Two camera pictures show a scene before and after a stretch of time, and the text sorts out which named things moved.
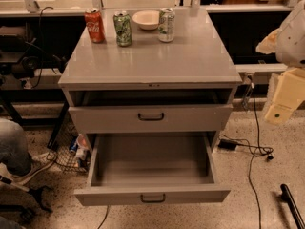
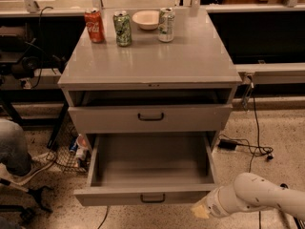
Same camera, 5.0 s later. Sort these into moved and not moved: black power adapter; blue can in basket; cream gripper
Moved: cream gripper
Not moved: blue can in basket; black power adapter
